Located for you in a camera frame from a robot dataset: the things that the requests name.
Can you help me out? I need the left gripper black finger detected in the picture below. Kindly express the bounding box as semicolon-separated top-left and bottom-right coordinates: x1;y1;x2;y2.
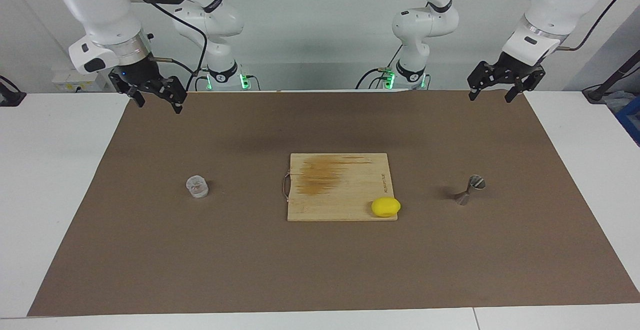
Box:
467;61;498;102
505;68;546;103

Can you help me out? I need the clear glass cup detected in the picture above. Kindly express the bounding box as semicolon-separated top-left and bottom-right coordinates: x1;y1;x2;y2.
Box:
185;175;210;199

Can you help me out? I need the steel jigger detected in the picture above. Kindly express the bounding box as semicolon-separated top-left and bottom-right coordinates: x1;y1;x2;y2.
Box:
453;175;486;206

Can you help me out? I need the black stand pole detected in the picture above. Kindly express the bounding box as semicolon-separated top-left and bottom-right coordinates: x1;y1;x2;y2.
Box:
582;50;640;103

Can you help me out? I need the blue box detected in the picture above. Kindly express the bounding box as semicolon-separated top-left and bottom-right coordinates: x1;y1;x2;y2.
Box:
615;95;640;146

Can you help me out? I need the yellow lemon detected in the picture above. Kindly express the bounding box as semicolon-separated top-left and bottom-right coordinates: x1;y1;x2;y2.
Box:
371;197;402;218

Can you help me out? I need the wooden cutting board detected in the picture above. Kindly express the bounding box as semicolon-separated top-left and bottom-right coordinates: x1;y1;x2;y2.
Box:
282;153;399;222

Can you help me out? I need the brown table mat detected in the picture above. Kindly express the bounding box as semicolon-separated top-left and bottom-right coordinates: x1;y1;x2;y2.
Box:
27;90;640;317

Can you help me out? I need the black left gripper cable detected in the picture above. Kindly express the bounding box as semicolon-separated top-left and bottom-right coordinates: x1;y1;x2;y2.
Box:
450;0;631;52

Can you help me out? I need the black left arm base cable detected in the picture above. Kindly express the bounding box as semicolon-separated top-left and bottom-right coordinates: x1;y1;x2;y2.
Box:
355;45;403;90

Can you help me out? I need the black clamp mount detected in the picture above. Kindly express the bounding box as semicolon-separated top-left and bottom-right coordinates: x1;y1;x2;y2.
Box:
0;75;27;107

